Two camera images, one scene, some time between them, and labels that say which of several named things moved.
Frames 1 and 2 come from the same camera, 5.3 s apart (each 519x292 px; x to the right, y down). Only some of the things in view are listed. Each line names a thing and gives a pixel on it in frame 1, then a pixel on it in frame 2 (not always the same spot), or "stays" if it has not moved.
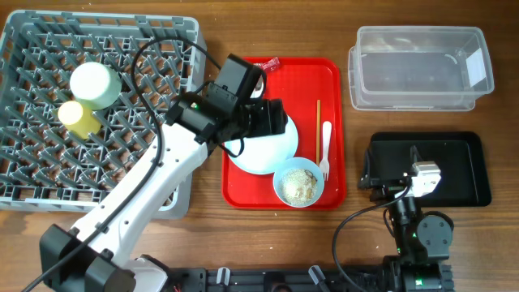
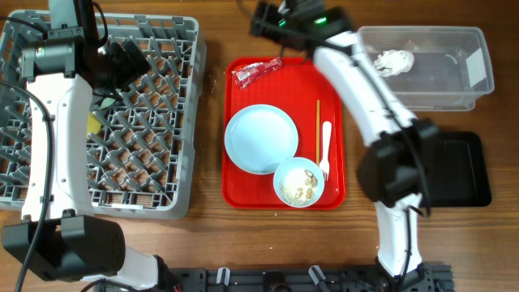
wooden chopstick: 318,133 stays
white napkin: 258,89 to 391,62
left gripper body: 255,121 to 119,71
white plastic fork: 327,135 stays
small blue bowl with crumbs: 298,182 stays
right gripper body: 387,188 to 275,23
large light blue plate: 262,154 stays
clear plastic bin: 423,68 stays
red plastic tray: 301,82 stays
